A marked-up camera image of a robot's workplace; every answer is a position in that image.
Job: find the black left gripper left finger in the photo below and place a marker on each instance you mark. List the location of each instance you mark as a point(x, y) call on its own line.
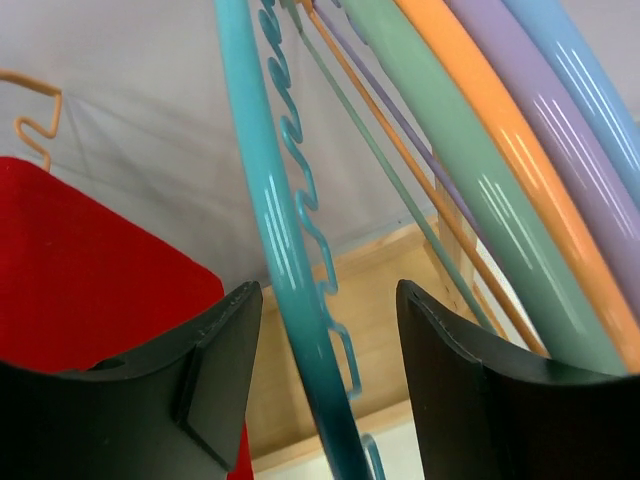
point(172, 408)

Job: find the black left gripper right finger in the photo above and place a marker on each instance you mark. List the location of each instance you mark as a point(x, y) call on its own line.
point(484, 408)

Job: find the empty green hanger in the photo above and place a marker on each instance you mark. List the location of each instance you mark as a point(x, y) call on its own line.
point(475, 175)

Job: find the red trousers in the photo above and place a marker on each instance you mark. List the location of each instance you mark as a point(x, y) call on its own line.
point(80, 284)

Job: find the empty orange hanger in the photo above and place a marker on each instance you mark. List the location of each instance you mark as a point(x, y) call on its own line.
point(540, 165)

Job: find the orange hanger with red trousers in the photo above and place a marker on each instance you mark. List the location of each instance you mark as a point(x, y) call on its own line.
point(41, 87)

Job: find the empty light blue hanger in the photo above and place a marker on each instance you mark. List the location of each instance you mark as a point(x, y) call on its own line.
point(558, 39)

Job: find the wooden clothes rack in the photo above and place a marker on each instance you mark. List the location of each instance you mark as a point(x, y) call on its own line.
point(381, 246)

